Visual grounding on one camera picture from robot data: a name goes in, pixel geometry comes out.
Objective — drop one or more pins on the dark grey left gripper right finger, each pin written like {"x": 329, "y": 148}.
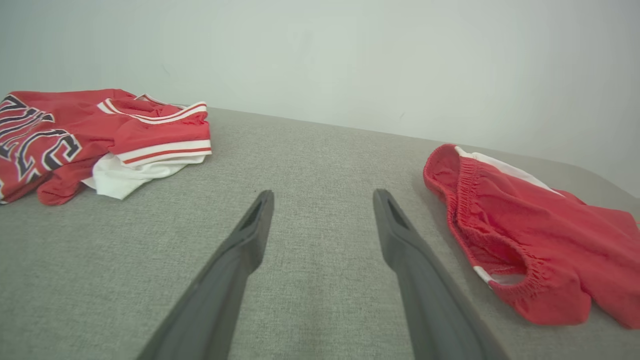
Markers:
{"x": 435, "y": 310}

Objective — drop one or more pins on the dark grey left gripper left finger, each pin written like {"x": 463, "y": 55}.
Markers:
{"x": 215, "y": 300}

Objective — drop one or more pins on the red shorts with white stripe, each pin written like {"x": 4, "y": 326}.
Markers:
{"x": 550, "y": 235}

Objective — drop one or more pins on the red jersey with white sleeves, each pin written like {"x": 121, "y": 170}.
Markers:
{"x": 90, "y": 125}

